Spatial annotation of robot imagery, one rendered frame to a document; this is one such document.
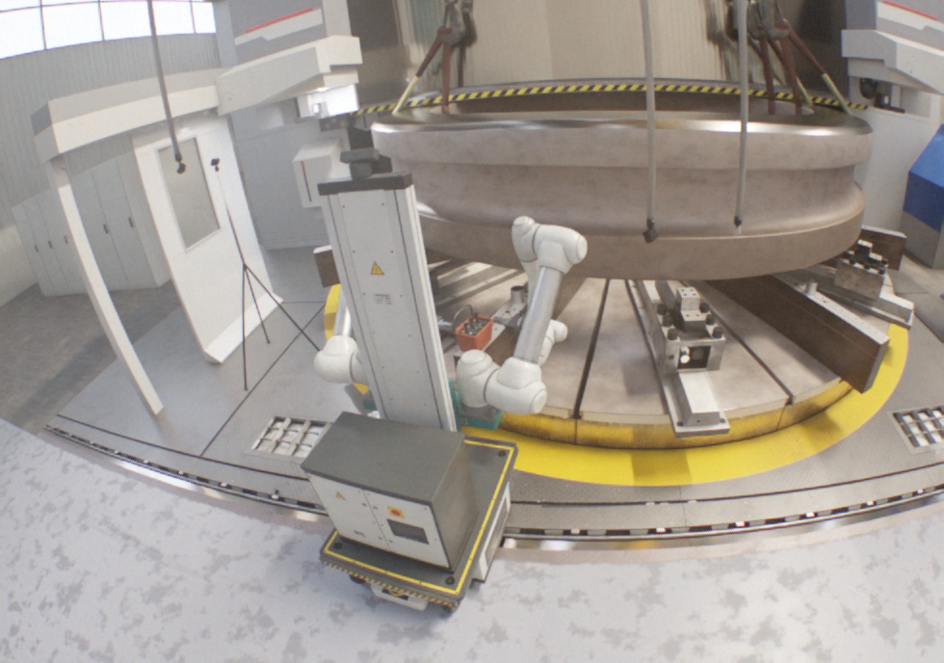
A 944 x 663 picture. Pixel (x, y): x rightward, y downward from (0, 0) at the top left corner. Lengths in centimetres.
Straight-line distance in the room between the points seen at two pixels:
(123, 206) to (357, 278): 643
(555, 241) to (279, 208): 581
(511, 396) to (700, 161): 160
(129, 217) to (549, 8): 658
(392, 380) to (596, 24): 475
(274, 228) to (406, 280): 592
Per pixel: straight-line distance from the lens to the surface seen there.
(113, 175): 780
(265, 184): 720
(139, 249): 785
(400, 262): 152
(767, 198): 301
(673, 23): 583
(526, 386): 171
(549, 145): 254
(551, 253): 176
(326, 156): 609
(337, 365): 209
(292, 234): 721
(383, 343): 174
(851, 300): 427
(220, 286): 483
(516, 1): 570
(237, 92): 475
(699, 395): 253
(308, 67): 428
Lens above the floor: 204
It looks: 29 degrees down
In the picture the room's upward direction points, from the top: 8 degrees counter-clockwise
